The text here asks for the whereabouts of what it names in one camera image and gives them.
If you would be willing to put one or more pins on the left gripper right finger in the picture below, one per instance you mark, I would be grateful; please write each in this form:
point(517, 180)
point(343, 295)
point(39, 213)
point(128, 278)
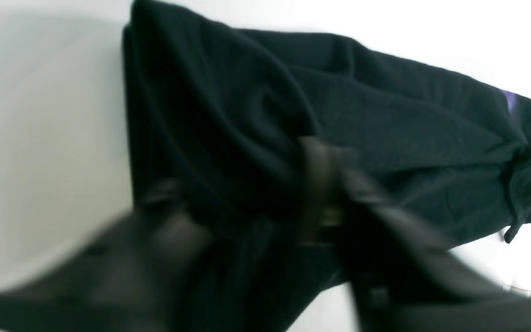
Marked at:
point(402, 275)

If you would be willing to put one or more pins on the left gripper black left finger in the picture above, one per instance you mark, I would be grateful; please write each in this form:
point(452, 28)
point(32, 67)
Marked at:
point(131, 278)

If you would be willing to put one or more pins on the black t-shirt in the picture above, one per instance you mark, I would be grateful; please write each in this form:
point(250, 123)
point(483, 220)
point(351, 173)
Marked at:
point(227, 108)

